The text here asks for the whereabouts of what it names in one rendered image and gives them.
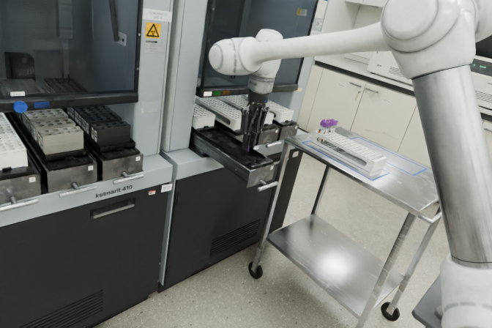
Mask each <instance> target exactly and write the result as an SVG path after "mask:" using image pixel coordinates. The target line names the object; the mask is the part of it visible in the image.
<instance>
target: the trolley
mask: <svg viewBox="0 0 492 328"><path fill-rule="evenodd" d="M335 133H337V134H339V135H342V136H343V137H345V138H348V139H350V140H352V141H354V142H356V143H358V144H360V145H362V146H365V147H367V148H369V149H371V150H373V151H375V152H377V153H379V154H381V155H384V156H385V157H387V160H386V162H385V164H384V167H383V169H382V172H380V173H378V174H375V175H373V176H368V175H366V174H364V173H362V172H361V171H358V170H357V169H356V168H354V167H352V166H350V165H348V164H347V163H345V162H343V161H341V160H339V159H338V158H336V157H333V156H332V155H330V154H328V153H326V152H324V151H322V150H320V149H317V148H316V147H314V146H312V145H310V142H311V138H312V136H313V132H312V133H305V134H301V135H294V136H290V137H286V138H285V139H284V141H285V142H284V145H283V150H282V154H281V157H280V162H279V166H278V169H277V174H276V177H275V182H277V183H278V185H275V186H273V188H272V194H271V197H270V200H269V206H268V209H267V211H266V217H265V220H264V225H263V228H262V232H261V237H260V240H259V243H258V248H257V251H256V257H255V260H254V261H252V262H251V263H249V267H248V269H249V272H250V274H251V276H252V277H253V278H255V279H259V278H260V277H262V275H263V270H262V268H261V264H262V261H261V257H262V254H263V251H264V246H265V243H266V240H267V241H268V242H269V243H270V244H271V245H273V246H274V247H275V248H276V249H278V250H279V251H280V252H281V253H282V254H283V255H284V256H285V257H286V258H288V259H289V260H290V261H291V262H292V263H293V264H295V265H296V266H297V267H298V268H299V269H301V270H302V271H303V272H304V273H305V274H306V275H307V276H308V277H309V278H311V279H312V280H313V281H314V282H315V283H317V284H318V285H319V286H320V287H321V288H323V289H324V290H325V291H326V292H327V293H328V294H329V295H330V296H331V297H333V298H334V299H335V300H336V301H337V302H339V303H340V304H341V305H342V306H343V307H344V308H345V309H347V311H348V312H350V313H351V314H352V315H353V316H354V317H356V318H357V319H358V320H359V321H358V322H357V325H356V327H355V328H365V325H366V323H367V321H368V319H369V317H370V315H371V313H372V311H373V310H374V309H375V308H376V307H377V306H378V305H379V304H380V303H381V302H382V301H383V300H384V299H386V298H387V297H388V296H389V295H390V294H391V293H392V292H393V291H394V290H395V289H396V288H397V287H398V286H399V287H398V290H397V291H396V293H395V295H394V297H393V299H392V301H391V302H385V303H384V304H383V305H382V306H381V312H382V314H383V315H384V317H385V318H387V319H388V320H390V321H397V320H398V319H399V317H400V311H399V309H398V308H397V306H398V304H399V303H398V302H399V300H400V298H401V297H402V295H403V292H404V291H405V289H406V287H407V285H408V283H409V281H410V279H411V276H412V275H413V273H414V271H415V269H416V268H417V265H418V263H419V262H420V259H421V258H422V255H423V253H424V252H425V249H426V247H427V246H428V244H429V242H430V240H431V238H432V236H433V234H434V232H435V230H436V228H437V226H438V224H439V222H440V220H441V219H442V214H441V208H440V206H439V208H438V210H437V212H436V214H435V216H434V217H433V218H432V219H430V218H429V217H426V216H424V215H423V214H421V212H423V211H424V210H426V209H427V208H428V207H429V206H431V205H433V204H434V203H436V202H437V201H438V200H439V199H438V195H437V192H436V186H435V182H434V178H433V172H432V169H431V168H430V167H428V166H426V165H423V164H422V163H419V162H417V161H415V160H413V159H411V158H408V157H406V156H404V155H402V154H399V153H397V152H395V151H393V150H391V149H388V148H387V147H385V146H382V145H380V144H378V143H376V142H373V141H371V140H369V139H367V138H364V137H362V136H361V135H358V134H356V133H353V132H352V131H350V130H347V129H345V128H343V127H336V128H335ZM291 146H293V147H295V148H297V149H298V150H300V151H302V152H304V153H305V154H308V155H309V156H311V157H313V158H314V159H316V160H318V161H320V162H321V163H323V164H325V165H326V168H325V171H324V175H323V177H322V180H321V184H320V187H319V189H318V193H317V196H316V200H315V203H314V205H313V209H312V212H311V214H310V215H309V216H307V217H305V218H303V219H301V220H298V221H296V222H295V223H292V224H291V225H287V226H286V227H284V228H282V229H279V230H277V231H275V232H273V233H271V234H268V232H269V227H270V223H271V221H272V216H273V212H274V210H275V204H276V201H277V197H278V193H279V190H280V186H281V182H282V179H283V175H284V171H285V168H286V163H287V160H288V155H289V152H290V149H291ZM331 169H334V170H336V171H337V172H339V173H341V174H342V175H344V176H347V177H348V178H350V179H352V180H353V181H355V182H357V183H359V184H360V185H362V186H364V187H366V188H367V189H369V190H371V191H373V192H374V193H376V194H378V195H380V196H381V197H383V198H385V199H387V200H388V201H391V202H392V203H394V204H396V205H398V206H399V207H401V208H403V209H405V210H406V211H408V212H409V213H408V214H407V216H406V219H405V221H404V223H403V225H402V227H401V230H400V232H399V234H398V236H397V239H396V240H395V243H394V245H393V246H392V249H391V251H390V253H389V255H388V258H387V260H386V262H385V263H384V262H383V261H382V260H381V259H379V258H377V257H376V256H375V255H374V254H372V253H370V252H369V251H368V250H366V249H365V248H363V247H362V246H361V245H359V244H357V243H356V242H355V241H354V240H352V239H350V238H349V237H347V236H346V235H345V234H343V233H342V232H340V231H339V230H337V229H336V228H335V227H333V226H332V225H330V224H329V223H328V222H326V221H325V220H323V219H322V218H320V217H319V216H318V215H317V211H318V208H319V205H320V203H321V199H322V196H323V194H324V190H325V187H326V185H327V180H328V178H329V174H330V171H331ZM417 217H418V218H419V219H421V220H424V221H425V222H426V223H429V224H430V226H429V228H428V230H427V232H426V234H425V236H424V238H423V240H422V242H421V244H420V246H419V248H418V250H417V252H416V254H415V256H414V258H413V259H412V261H411V263H410V265H409V268H408V269H407V271H406V273H405V275H404V276H403V275H402V274H401V273H399V272H398V271H396V270H395V269H393V267H394V265H395V262H396V260H397V258H398V256H399V254H400V252H401V250H402V248H403V245H404V243H405V241H406V239H407V237H408V235H409V233H410V231H411V228H412V226H413V225H414V222H415V220H416V219H417Z"/></svg>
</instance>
